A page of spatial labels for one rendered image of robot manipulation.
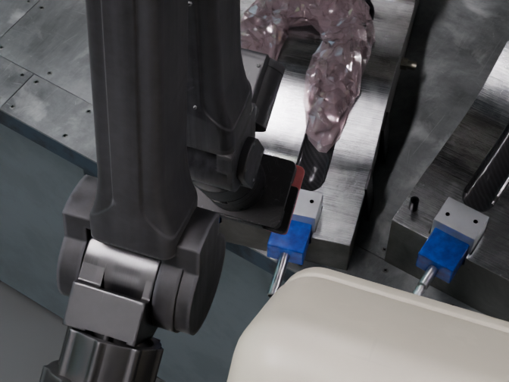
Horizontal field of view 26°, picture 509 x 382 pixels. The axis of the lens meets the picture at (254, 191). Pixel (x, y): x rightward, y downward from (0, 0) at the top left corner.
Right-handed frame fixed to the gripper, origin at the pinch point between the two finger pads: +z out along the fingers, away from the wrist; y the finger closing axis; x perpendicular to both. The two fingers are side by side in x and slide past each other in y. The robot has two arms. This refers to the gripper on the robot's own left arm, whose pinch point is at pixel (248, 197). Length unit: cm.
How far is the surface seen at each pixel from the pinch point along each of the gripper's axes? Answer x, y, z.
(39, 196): 2, 42, 54
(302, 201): -2.8, -3.5, 14.1
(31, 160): -2, 41, 45
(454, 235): -3.2, -20.9, 11.5
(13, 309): 22, 57, 100
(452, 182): -9.8, -19.2, 16.5
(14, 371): 33, 52, 95
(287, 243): 2.4, -3.3, 12.9
